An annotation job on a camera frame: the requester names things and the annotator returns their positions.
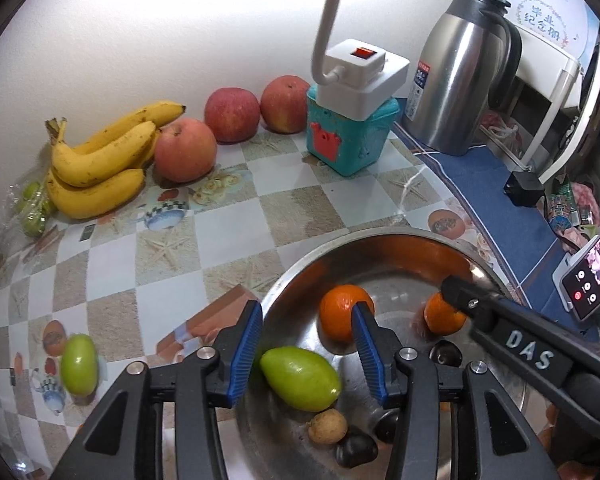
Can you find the large green jujube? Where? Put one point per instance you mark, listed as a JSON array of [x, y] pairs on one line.
[[300, 377]]

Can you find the red apple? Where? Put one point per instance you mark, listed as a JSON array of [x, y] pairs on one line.
[[185, 150], [231, 114], [285, 104]]

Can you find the colourful printed packets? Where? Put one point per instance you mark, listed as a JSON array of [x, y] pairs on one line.
[[572, 210]]

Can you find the teal plastic box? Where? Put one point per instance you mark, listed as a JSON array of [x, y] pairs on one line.
[[355, 140]]

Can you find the smartphone on white stand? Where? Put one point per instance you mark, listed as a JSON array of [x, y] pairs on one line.
[[587, 280]]

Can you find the stainless steel bowl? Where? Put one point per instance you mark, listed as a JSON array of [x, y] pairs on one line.
[[300, 282]]

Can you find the white rack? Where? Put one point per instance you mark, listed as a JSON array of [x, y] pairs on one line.
[[555, 65]]

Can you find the stainless steel thermos jug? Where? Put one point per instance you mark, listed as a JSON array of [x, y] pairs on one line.
[[455, 70]]

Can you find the checkered tablecloth with blue border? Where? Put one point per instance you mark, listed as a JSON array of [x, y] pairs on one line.
[[130, 270]]

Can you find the yellow banana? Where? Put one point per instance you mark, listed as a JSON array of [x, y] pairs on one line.
[[140, 117], [97, 195], [100, 160]]

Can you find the small green jujube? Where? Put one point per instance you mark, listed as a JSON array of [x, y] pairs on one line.
[[80, 362]]

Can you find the tan walnut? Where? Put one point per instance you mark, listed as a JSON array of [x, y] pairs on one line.
[[327, 426]]

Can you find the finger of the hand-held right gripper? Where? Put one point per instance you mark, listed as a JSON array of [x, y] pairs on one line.
[[462, 294]]

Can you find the orange tangerine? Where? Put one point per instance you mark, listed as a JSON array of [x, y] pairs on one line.
[[340, 312], [442, 317]]

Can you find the white printed card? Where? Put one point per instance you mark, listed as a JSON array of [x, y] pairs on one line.
[[550, 15]]

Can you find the clear bag of green jujubes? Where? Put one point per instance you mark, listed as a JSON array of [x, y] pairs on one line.
[[30, 207]]

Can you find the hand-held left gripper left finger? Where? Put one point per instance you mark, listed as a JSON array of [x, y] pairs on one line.
[[242, 360]]

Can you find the black power adapter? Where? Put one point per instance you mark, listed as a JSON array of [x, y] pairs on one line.
[[524, 189]]

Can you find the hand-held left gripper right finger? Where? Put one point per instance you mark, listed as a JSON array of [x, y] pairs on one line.
[[367, 355]]

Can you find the pink plastic bag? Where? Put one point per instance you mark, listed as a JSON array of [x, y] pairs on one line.
[[500, 132]]

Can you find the dark brown chestnut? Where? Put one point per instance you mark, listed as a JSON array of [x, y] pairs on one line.
[[445, 353], [356, 451], [386, 426]]

